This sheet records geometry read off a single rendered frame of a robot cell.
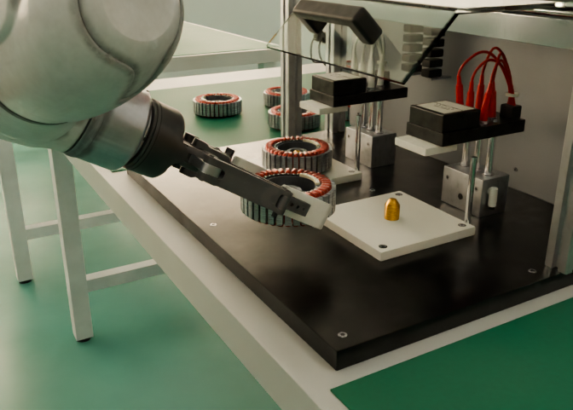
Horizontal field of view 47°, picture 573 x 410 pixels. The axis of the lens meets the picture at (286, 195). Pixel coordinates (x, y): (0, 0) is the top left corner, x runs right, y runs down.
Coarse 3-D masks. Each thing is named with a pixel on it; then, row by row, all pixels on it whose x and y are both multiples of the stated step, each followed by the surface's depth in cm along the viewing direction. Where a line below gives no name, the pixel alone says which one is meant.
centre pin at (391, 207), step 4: (388, 200) 84; (392, 200) 84; (396, 200) 84; (388, 204) 84; (392, 204) 84; (396, 204) 84; (388, 208) 84; (392, 208) 84; (396, 208) 84; (388, 212) 84; (392, 212) 84; (396, 212) 84; (388, 216) 84; (392, 216) 84; (396, 216) 84; (388, 220) 84; (392, 220) 84; (396, 220) 84
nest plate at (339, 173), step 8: (248, 160) 108; (256, 160) 108; (336, 160) 108; (336, 168) 104; (344, 168) 104; (352, 168) 104; (328, 176) 100; (336, 176) 100; (344, 176) 101; (352, 176) 102; (360, 176) 102; (336, 184) 100
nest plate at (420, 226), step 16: (400, 192) 94; (336, 208) 88; (352, 208) 88; (368, 208) 88; (384, 208) 88; (400, 208) 88; (416, 208) 88; (432, 208) 88; (336, 224) 83; (352, 224) 83; (368, 224) 83; (384, 224) 83; (400, 224) 83; (416, 224) 83; (432, 224) 83; (448, 224) 83; (464, 224) 83; (352, 240) 81; (368, 240) 79; (384, 240) 79; (400, 240) 79; (416, 240) 79; (432, 240) 79; (448, 240) 81; (384, 256) 76
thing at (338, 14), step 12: (300, 0) 67; (312, 0) 65; (300, 12) 65; (312, 12) 64; (324, 12) 62; (336, 12) 61; (348, 12) 59; (360, 12) 58; (312, 24) 67; (324, 24) 67; (336, 24) 61; (348, 24) 59; (360, 24) 58; (372, 24) 59; (360, 36) 60; (372, 36) 60
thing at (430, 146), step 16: (416, 112) 84; (432, 112) 82; (448, 112) 81; (464, 112) 81; (496, 112) 91; (416, 128) 84; (432, 128) 82; (448, 128) 81; (464, 128) 82; (480, 128) 83; (496, 128) 85; (512, 128) 86; (400, 144) 84; (416, 144) 82; (432, 144) 82; (448, 144) 81; (464, 144) 91; (480, 144) 89; (464, 160) 92; (480, 160) 90
